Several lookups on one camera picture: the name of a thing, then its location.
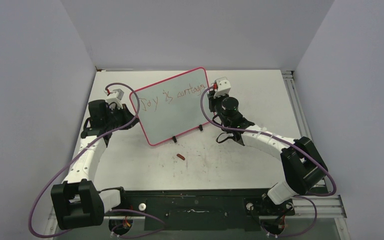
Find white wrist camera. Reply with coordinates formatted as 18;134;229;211
106;88;124;108
213;77;231;99

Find right aluminium rail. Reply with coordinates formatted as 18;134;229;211
281;70;327;187

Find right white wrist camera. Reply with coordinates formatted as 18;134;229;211
213;77;231;99

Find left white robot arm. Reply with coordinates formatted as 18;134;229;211
50;99;139;230

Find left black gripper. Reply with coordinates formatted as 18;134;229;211
105;103;139;131

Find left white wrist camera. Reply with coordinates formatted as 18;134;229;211
106;88;124;108

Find front aluminium rail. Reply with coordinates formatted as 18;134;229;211
47;194;347;221

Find pink framed whiteboard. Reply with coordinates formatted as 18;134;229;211
129;67;209;146

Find aluminium rail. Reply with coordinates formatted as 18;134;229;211
281;70;327;187
47;194;347;221

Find red marker cap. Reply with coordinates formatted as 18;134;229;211
176;153;185;161

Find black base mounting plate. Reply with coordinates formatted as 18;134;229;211
106;188;295;231

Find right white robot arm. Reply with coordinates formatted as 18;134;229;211
208;90;328;214

